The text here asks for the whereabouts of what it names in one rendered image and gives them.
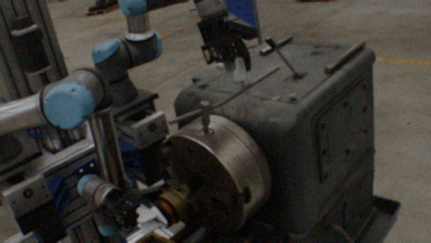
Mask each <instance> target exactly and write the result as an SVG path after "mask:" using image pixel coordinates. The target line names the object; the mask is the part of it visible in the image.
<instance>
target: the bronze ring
mask: <svg viewBox="0 0 431 243"><path fill-rule="evenodd" d="M188 196H190V194H189V193H188V192H187V191H186V190H185V189H182V188H177V189H176V190H174V189H172V188H167V189H166V190H164V194H163V195H161V196H160V197H157V200H156V201H154V202H153V204H154V205H155V206H156V207H157V209H158V210H160V212H161V213H162V214H163V215H164V216H165V218H166V221H167V224H168V226H166V227H165V228H169V227H172V226H173V225H174V224H178V223H179V222H180V221H181V220H182V219H185V218H188V217H189V216H190V207H189V204H188V202H187V201H186V198H187V197H188Z"/></svg>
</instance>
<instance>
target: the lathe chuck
mask: <svg viewBox="0 0 431 243"><path fill-rule="evenodd" d="M209 128H210V129H212V131H213V133H212V134H211V135H208V136H205V135H203V134H201V133H200V131H201V130H202V129H203V125H202V120H198V121H192V122H190V123H189V124H187V125H186V126H184V127H183V128H180V129H179V130H178V131H176V132H175V133H173V134H172V135H170V136H169V139H170V141H171V142H172V143H173V144H174V146H175V148H176V149H177V151H178V152H179V154H180V155H181V156H182V158H183V160H184V161H185V163H186V164H187V165H188V166H189V168H190V170H191V171H192V172H195V176H194V177H193V178H190V179H189V180H188V181H187V182H186V183H184V184H183V185H181V186H180V188H182V189H185V190H186V191H187V192H190V191H191V190H193V187H194V186H196V185H197V186H202V185H204V184H206V183H208V185H213V186H216V187H219V188H224V189H227V190H230V191H234V192H238V193H242V192H243V188H244V187H245V188H246V189H247V192H248V196H249V200H248V203H247V204H246V203H245V204H243V205H239V204H237V206H235V207H234V208H233V209H232V210H231V211H230V212H229V213H225V212H223V211H219V210H216V209H214V210H213V211H212V212H210V213H207V212H204V211H200V212H199V214H198V217H197V221H196V223H197V224H199V225H201V226H202V227H203V228H206V229H208V230H210V231H213V232H215V233H219V234H224V235H227V234H232V233H234V232H236V231H238V230H239V229H240V228H241V227H242V226H243V225H244V224H245V223H246V222H247V221H248V220H249V219H250V218H251V217H252V216H253V215H254V214H255V213H256V212H257V211H258V210H259V209H260V208H261V206H262V203H263V202H264V197H265V182H264V179H263V176H262V172H261V170H260V168H259V165H258V163H257V161H256V160H255V158H254V157H253V155H252V153H251V152H250V150H249V149H248V148H247V147H246V146H245V145H244V144H243V143H242V141H241V140H240V139H239V138H237V137H236V135H234V134H233V133H231V131H229V130H228V129H226V128H224V127H222V126H221V125H218V124H216V123H215V122H212V121H211V122H210V125H209ZM169 139H167V140H165V141H164V142H163V143H162V144H161V146H160V149H159V152H160V151H162V150H163V149H165V148H167V147H166V146H165V144H164V143H166V142H167V141H168V140H169Z"/></svg>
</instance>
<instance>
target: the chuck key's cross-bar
mask: <svg viewBox="0 0 431 243"><path fill-rule="evenodd" d="M278 70H280V67H279V66H276V67H275V68H272V69H270V70H269V71H267V72H266V73H264V74H263V75H261V76H259V77H258V78H256V79H255V80H253V81H252V82H250V83H249V84H247V85H245V86H244V87H242V88H241V89H239V90H238V91H235V92H233V93H232V94H231V95H229V96H228V97H226V98H224V100H222V101H221V102H219V103H217V104H214V105H210V106H209V110H210V111H211V110H213V109H216V108H220V107H222V106H223V105H225V104H226V103H228V102H230V101H231V100H233V99H234V97H237V96H238V95H240V94H242V93H243V92H245V91H246V90H248V89H249V88H251V87H252V86H253V85H255V84H257V83H259V82H260V81H262V80H263V79H264V78H266V77H268V76H270V75H271V74H272V73H274V72H277V71H278ZM201 114H203V110H202V109H199V110H196V111H194V112H190V113H188V114H185V115H182V116H179V117H177V118H173V119H171V120H169V124H170V125H172V124H175V123H177V122H180V121H183V120H186V119H187V118H191V117H194V116H196V115H201Z"/></svg>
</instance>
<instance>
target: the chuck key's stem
mask: <svg viewBox="0 0 431 243"><path fill-rule="evenodd" d="M201 109H202V110H203V114H201V116H202V125H203V128H204V131H203V132H204V133H209V132H210V131H209V125H210V110H209V102H208V101H203V102H201Z"/></svg>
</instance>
